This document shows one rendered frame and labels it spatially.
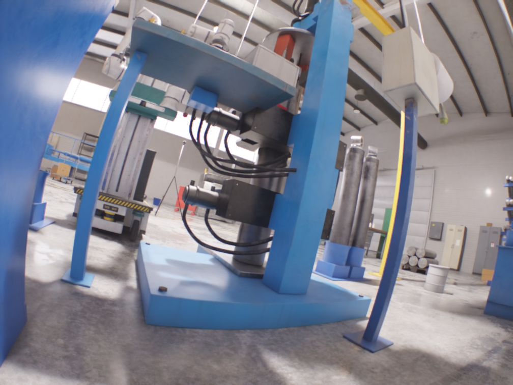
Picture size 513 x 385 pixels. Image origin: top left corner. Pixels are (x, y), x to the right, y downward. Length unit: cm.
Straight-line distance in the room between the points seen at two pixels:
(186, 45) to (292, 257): 102
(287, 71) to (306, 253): 87
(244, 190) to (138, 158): 135
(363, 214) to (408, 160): 186
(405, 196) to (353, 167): 173
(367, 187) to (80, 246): 281
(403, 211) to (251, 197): 74
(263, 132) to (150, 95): 141
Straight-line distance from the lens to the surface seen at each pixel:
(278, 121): 139
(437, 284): 339
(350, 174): 280
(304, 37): 195
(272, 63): 116
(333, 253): 270
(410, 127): 126
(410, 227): 1259
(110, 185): 239
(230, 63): 105
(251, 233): 155
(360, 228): 296
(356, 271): 297
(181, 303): 87
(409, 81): 125
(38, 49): 50
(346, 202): 274
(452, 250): 1121
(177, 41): 103
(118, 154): 241
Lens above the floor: 44
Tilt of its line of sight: 6 degrees up
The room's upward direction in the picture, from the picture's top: 13 degrees clockwise
